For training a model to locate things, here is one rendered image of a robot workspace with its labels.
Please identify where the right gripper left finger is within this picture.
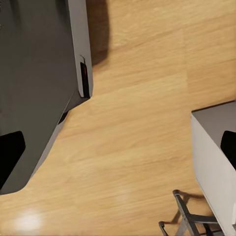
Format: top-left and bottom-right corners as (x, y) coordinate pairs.
(0, 131), (26, 189)

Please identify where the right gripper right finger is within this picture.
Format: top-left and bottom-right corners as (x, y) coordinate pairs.
(220, 130), (236, 169)

